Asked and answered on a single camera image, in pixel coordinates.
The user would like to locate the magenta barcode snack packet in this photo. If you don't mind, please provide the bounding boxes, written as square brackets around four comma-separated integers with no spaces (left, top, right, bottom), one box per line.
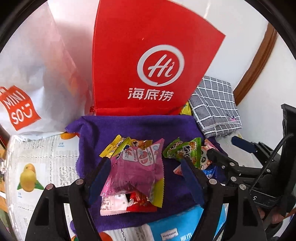
[100,137,165,208]

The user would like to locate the brown wooden door frame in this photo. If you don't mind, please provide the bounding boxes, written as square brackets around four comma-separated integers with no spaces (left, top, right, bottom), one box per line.
[233,23,278,106]

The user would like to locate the red Haidilao paper bag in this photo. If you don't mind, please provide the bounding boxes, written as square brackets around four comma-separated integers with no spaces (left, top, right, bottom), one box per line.
[92,1,225,116]

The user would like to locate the red candy packet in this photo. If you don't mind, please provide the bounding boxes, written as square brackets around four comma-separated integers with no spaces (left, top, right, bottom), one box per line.
[126,191,158,212]

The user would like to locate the Lotso bear lollipop packet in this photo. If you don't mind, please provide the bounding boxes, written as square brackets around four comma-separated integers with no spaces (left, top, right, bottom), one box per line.
[173,166,183,176]

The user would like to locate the yellow snack packet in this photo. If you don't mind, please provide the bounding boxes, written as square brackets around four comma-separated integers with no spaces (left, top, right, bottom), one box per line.
[99,135,152,158]

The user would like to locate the blue tissue pack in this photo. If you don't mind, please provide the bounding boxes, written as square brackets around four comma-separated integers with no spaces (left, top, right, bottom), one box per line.
[143,203,228,241]

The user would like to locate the person's right hand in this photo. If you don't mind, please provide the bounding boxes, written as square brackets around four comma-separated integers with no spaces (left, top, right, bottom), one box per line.
[257,206,296,223]

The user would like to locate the blue snack packet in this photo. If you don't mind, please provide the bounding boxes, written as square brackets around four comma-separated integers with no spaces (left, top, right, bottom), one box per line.
[203,168,217,179]

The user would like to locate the white Miniso plastic bag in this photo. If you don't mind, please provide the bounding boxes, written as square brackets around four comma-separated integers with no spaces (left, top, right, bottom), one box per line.
[1,3,92,136]

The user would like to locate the yellow packet behind towel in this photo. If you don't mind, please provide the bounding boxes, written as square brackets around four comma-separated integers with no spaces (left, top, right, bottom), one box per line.
[180,101,192,115]

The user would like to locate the pink Haidilao chips packet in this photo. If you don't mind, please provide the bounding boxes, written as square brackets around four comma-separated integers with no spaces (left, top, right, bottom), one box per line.
[200,139,218,170]

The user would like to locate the green snack packet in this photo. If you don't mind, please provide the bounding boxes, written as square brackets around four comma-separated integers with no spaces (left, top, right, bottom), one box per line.
[163,138,202,169]

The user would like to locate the fruit print table cover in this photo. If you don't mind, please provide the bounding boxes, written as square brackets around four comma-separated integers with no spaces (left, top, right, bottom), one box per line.
[5,135,146,240]

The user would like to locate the purple towel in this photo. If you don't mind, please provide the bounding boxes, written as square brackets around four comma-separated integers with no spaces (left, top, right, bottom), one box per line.
[65,115,205,232]

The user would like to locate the pale pink nougat packet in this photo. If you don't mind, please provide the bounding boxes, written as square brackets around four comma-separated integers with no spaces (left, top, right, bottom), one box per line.
[100,194,128,216]

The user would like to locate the grey checked folded cloth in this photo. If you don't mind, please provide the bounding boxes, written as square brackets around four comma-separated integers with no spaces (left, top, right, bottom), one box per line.
[189,76,242,138]

